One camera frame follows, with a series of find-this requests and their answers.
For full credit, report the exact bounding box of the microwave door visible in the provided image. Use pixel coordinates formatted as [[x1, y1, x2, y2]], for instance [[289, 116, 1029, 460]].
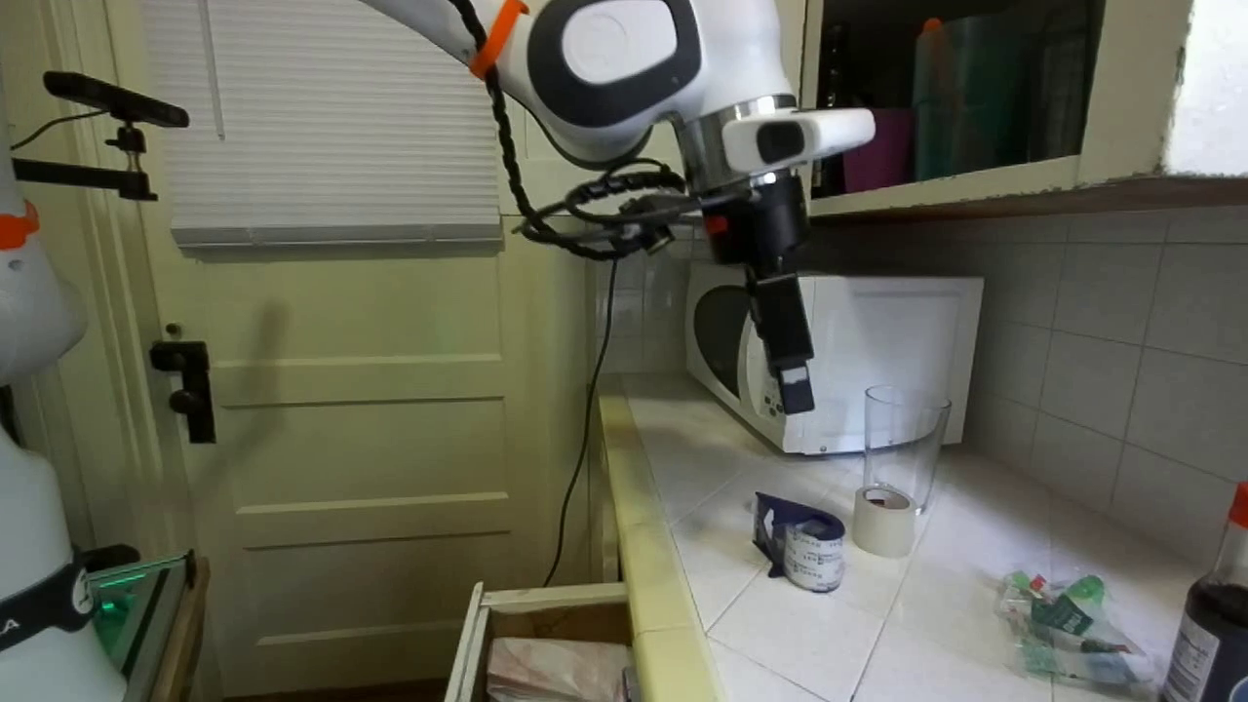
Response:
[[685, 261, 787, 430]]

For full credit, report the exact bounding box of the clear drinking glass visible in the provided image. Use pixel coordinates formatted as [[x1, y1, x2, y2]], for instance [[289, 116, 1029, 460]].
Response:
[[862, 384, 953, 515]]

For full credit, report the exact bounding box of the beige tape roll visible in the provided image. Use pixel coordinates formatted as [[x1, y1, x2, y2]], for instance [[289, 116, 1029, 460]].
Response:
[[852, 485, 918, 560]]

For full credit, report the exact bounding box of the drawer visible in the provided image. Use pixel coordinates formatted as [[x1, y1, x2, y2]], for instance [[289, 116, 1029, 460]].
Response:
[[444, 581, 637, 702]]

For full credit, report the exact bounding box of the white window blind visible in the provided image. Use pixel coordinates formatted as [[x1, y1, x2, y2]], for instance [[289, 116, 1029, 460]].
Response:
[[143, 0, 505, 251]]

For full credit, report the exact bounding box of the purple cup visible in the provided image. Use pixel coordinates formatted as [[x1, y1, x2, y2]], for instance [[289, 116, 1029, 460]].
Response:
[[842, 107, 918, 194]]

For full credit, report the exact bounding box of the white plastic bag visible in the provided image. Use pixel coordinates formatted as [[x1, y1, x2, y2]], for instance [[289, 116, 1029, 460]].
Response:
[[485, 636, 635, 702]]

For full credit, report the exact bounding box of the clear plastic bag of items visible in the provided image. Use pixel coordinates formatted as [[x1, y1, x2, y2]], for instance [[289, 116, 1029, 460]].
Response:
[[994, 569, 1158, 695]]

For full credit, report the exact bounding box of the white microwave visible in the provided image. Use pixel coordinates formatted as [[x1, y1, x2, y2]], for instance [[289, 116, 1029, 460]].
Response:
[[684, 258, 985, 457]]

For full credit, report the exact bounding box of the dark bottle with red cap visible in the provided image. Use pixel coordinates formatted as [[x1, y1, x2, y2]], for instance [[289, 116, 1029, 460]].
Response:
[[1159, 482, 1248, 702]]

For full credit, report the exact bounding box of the wall cabinet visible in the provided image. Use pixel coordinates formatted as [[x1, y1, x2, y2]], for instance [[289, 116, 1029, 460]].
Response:
[[798, 0, 1248, 221]]

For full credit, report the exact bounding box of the black door lock with knob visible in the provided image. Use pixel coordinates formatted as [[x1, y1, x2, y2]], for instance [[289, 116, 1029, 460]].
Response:
[[150, 339, 217, 446]]

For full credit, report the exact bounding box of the green plastic container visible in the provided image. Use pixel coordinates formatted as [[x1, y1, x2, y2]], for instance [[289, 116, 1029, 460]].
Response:
[[911, 17, 1042, 182]]

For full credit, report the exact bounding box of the cream panel door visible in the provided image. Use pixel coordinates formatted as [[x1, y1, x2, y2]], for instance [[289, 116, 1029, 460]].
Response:
[[102, 0, 598, 698]]

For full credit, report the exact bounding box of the camera on mount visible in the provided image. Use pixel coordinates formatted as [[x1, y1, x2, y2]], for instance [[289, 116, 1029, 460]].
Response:
[[10, 70, 191, 203]]

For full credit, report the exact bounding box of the black cable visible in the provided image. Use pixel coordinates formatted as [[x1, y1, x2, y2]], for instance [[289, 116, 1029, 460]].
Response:
[[541, 255, 621, 588]]

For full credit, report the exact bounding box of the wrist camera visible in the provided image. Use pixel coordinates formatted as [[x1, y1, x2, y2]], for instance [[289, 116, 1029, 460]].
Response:
[[620, 191, 705, 251]]

